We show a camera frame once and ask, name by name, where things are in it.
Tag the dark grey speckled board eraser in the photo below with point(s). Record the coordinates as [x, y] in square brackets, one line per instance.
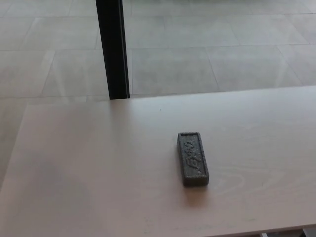
[193, 159]

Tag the black metal window frame post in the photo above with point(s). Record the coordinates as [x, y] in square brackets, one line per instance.
[112, 49]

